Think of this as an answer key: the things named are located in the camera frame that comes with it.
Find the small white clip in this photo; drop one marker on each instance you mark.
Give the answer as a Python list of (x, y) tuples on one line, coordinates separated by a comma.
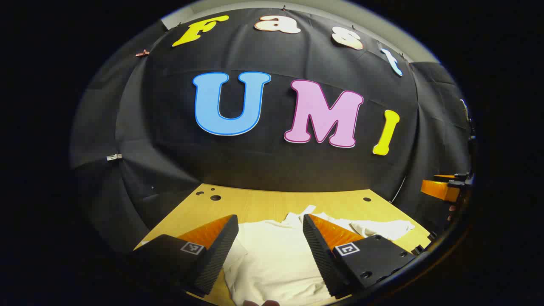
[(114, 157)]

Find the white sweatshirt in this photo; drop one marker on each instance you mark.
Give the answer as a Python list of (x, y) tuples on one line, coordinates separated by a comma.
[(276, 259)]

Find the silver metal clip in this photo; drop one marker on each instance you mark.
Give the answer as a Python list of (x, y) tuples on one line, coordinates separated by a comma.
[(465, 107)]

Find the small red clip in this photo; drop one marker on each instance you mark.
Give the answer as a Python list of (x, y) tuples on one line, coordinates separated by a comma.
[(143, 53)]

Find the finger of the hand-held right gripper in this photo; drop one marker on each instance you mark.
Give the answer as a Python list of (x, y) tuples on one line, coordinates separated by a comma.
[(440, 190)]

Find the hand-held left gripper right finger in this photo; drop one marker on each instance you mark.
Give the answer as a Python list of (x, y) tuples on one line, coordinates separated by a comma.
[(318, 250)]

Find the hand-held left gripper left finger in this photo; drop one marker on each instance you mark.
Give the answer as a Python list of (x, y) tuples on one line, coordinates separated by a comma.
[(219, 255)]

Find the black backdrop cloth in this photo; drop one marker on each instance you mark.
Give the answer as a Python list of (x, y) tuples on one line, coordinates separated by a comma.
[(272, 165)]

